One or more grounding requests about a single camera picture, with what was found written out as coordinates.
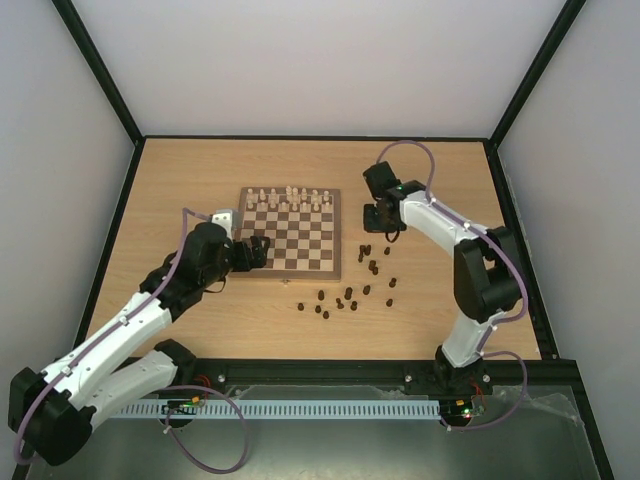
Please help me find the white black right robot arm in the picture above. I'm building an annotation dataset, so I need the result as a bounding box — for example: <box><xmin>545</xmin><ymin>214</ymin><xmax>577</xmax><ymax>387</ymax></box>
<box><xmin>363</xmin><ymin>176</ymin><xmax>528</xmax><ymax>393</ymax></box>

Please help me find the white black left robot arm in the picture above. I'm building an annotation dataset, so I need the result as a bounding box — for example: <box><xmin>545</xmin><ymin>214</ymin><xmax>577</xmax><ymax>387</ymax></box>
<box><xmin>8</xmin><ymin>213</ymin><xmax>270</xmax><ymax>466</ymax></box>

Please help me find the wooden chess board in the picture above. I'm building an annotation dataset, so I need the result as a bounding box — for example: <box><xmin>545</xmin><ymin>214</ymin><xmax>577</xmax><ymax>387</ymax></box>
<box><xmin>236</xmin><ymin>186</ymin><xmax>342</xmax><ymax>282</ymax></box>

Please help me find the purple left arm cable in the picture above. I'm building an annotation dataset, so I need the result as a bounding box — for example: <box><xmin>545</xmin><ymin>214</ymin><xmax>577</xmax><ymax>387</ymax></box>
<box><xmin>12</xmin><ymin>207</ymin><xmax>250</xmax><ymax>474</ymax></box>

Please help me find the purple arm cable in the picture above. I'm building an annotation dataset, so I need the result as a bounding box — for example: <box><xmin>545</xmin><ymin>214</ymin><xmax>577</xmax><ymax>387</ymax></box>
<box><xmin>12</xmin><ymin>207</ymin><xmax>250</xmax><ymax>474</ymax></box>
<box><xmin>375</xmin><ymin>140</ymin><xmax>530</xmax><ymax>432</ymax></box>

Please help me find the black aluminium frame rail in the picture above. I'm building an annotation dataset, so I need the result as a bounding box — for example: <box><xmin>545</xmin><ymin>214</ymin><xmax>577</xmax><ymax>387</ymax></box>
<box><xmin>49</xmin><ymin>357</ymin><xmax>581</xmax><ymax>399</ymax></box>

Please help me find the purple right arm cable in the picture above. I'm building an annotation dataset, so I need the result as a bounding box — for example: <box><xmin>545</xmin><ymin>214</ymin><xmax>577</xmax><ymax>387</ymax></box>
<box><xmin>375</xmin><ymin>140</ymin><xmax>530</xmax><ymax>432</ymax></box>

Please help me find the white slotted cable duct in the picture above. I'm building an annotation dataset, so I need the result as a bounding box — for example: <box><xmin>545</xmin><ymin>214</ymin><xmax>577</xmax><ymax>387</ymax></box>
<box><xmin>108</xmin><ymin>397</ymin><xmax>442</xmax><ymax>421</ymax></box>

